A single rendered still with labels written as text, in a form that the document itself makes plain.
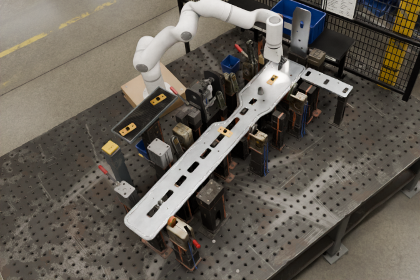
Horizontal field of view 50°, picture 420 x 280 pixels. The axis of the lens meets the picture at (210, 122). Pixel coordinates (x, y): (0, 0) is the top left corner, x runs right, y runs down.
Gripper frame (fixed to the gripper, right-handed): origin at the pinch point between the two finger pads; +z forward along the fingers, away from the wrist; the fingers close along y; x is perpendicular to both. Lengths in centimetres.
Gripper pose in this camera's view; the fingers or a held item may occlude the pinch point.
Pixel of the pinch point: (273, 64)
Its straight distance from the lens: 261.6
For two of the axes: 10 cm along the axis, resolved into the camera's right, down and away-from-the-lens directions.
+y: 7.9, 4.4, -4.4
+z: 0.8, 6.3, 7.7
